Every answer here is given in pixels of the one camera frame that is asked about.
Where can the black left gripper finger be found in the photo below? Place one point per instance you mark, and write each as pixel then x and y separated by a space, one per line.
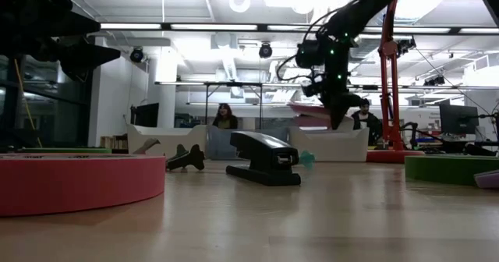
pixel 76 24
pixel 89 57

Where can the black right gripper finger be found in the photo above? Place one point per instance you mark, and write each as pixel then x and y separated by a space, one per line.
pixel 339 117

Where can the pink stapler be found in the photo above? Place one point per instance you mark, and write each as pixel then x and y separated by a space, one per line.
pixel 308 110

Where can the light blue staple remover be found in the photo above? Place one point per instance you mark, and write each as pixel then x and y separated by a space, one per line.
pixel 307 158

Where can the black stapler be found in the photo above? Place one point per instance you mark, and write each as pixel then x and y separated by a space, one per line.
pixel 261 149

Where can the green tape roll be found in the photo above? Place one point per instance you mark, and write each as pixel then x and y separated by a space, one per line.
pixel 440 170

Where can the pink tape roll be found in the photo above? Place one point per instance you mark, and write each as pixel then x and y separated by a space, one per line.
pixel 78 188

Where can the black staple remover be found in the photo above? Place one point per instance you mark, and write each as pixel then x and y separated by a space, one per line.
pixel 187 158

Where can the lilac stapler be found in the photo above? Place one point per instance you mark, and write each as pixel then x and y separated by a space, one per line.
pixel 489 179

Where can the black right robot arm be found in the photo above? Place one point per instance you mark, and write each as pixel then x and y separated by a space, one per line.
pixel 362 12

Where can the person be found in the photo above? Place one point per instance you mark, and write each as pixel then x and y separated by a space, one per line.
pixel 225 119
pixel 366 121

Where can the white plastic bin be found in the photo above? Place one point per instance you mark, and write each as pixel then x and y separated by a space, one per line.
pixel 335 147
pixel 171 137

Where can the black round ceiling spotlight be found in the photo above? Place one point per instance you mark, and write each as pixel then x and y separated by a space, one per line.
pixel 136 55
pixel 265 50

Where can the long ceiling light strip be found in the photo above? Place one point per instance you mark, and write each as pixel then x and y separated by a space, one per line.
pixel 214 27
pixel 405 30
pixel 479 30
pixel 130 26

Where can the red desk lamp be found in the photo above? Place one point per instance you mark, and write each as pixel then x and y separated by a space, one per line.
pixel 390 98

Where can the black computer monitor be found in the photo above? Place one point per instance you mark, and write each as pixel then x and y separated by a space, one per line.
pixel 147 115
pixel 458 119

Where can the wooden bookshelf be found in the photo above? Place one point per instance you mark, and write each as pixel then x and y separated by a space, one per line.
pixel 115 142

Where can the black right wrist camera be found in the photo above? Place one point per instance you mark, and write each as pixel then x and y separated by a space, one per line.
pixel 313 89

